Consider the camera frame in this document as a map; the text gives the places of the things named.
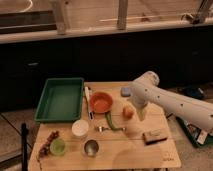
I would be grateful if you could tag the blue sponge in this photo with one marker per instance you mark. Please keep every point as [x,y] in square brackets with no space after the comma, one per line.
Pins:
[125,92]

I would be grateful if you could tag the bunch of red grapes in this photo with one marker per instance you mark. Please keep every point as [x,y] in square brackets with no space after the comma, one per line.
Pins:
[45,148]

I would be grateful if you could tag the orange apple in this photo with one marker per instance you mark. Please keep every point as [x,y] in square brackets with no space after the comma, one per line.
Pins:
[128,112]

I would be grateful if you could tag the black pole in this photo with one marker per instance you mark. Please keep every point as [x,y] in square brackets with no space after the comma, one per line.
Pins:
[24,159]

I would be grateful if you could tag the white paper cup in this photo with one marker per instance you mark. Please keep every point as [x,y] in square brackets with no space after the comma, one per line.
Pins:
[80,128]

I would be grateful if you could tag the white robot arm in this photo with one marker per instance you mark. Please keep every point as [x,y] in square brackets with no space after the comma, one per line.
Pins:
[145,89]

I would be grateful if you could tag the white handled knife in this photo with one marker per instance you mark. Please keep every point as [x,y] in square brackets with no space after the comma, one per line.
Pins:
[87,95]

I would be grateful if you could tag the metal spoon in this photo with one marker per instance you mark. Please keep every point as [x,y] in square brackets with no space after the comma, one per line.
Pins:
[101,129]

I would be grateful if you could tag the green bin with items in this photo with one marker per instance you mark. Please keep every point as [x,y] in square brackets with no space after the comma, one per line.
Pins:
[193,133]

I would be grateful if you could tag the metal cup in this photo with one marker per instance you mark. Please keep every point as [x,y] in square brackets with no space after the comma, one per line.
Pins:
[91,148]

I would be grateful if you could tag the orange bowl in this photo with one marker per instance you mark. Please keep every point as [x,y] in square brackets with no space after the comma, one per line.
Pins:
[100,102]

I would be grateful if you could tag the green plastic tray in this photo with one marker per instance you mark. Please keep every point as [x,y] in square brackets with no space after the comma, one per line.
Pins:
[60,101]

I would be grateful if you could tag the green plastic cup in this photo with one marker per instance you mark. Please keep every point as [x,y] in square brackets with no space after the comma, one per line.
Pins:
[57,147]

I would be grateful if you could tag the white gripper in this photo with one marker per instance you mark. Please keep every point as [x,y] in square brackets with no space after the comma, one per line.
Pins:
[141,112]

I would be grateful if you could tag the brown scrub brush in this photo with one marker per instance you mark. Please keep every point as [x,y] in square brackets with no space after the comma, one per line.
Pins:
[154,136]

